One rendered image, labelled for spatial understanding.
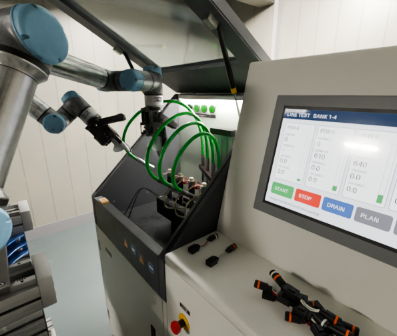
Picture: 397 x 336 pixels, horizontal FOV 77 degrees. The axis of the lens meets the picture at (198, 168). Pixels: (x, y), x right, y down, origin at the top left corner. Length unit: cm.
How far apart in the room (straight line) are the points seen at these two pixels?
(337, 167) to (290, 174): 12
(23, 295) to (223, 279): 51
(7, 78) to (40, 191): 245
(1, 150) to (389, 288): 84
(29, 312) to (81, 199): 237
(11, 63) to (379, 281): 88
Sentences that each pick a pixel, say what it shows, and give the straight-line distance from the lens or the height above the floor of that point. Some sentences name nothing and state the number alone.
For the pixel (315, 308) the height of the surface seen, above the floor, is 100.
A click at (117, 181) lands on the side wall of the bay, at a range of 140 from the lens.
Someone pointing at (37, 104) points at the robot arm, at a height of 142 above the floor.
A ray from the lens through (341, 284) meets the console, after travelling 73.
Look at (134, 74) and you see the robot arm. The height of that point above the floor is 152.
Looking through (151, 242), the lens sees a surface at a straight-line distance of 93.
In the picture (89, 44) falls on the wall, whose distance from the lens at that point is 305.
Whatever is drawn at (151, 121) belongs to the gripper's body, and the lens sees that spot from 105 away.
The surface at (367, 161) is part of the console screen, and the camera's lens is 67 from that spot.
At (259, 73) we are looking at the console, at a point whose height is 151.
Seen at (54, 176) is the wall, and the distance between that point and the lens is 302.
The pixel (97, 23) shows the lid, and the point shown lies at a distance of 132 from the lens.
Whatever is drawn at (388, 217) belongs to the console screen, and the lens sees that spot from 67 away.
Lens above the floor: 145
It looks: 17 degrees down
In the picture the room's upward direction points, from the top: straight up
